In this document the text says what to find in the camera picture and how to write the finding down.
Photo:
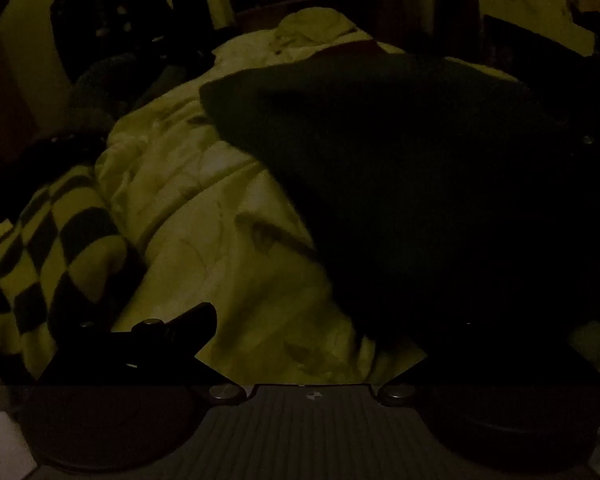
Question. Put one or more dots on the black cloth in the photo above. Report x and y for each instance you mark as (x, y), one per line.
(45, 152)

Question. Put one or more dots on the clothes rack with dark clothes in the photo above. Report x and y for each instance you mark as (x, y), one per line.
(105, 15)

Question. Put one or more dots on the large dark garment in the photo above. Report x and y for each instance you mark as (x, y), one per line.
(405, 185)

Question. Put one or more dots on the grey fuzzy cloth heap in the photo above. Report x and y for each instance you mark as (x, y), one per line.
(102, 90)

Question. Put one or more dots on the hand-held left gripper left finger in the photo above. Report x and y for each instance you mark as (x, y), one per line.
(199, 318)

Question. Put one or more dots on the white comforter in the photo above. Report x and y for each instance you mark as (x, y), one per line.
(205, 210)

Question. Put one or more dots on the black and white checkered blanket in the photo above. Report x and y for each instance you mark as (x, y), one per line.
(45, 260)

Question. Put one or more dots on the dark red cloth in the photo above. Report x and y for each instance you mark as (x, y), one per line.
(352, 48)

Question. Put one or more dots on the pale cloth pile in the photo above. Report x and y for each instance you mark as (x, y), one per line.
(530, 10)

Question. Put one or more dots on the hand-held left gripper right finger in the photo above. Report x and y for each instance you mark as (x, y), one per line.
(432, 360)

